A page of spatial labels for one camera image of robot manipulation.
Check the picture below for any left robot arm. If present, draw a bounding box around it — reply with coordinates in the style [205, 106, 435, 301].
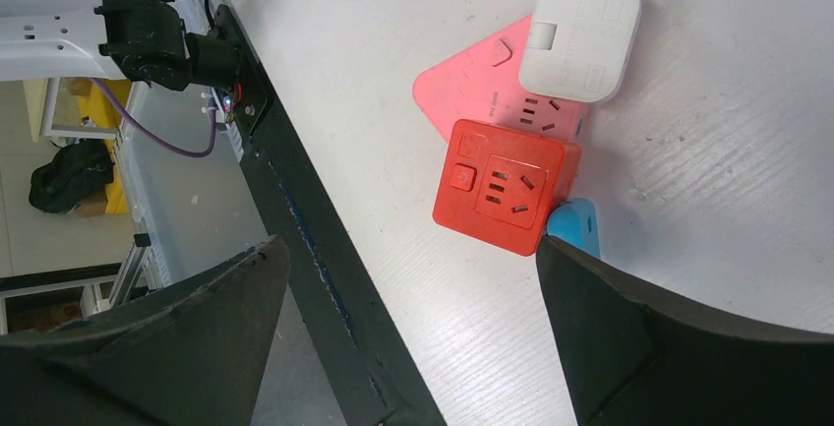
[1, 0, 243, 91]

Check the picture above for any pink triangular power strip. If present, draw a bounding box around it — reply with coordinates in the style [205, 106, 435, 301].
[412, 16, 589, 141]

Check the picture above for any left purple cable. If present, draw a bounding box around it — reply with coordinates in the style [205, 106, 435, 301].
[89, 77, 219, 159]

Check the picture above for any red cube adapter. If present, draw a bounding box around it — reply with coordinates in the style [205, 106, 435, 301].
[433, 119, 581, 256]

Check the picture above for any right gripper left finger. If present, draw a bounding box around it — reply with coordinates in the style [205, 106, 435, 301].
[1, 236, 291, 425]

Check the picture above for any blue small adapter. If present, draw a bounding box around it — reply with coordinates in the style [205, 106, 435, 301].
[546, 198, 601, 259]

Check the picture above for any white square charger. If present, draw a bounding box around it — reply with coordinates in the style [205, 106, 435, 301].
[518, 0, 641, 104]

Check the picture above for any black bag in background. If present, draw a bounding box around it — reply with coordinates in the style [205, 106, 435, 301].
[29, 139, 114, 214]

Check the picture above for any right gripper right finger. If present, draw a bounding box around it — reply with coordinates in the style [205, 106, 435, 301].
[536, 236, 833, 425]

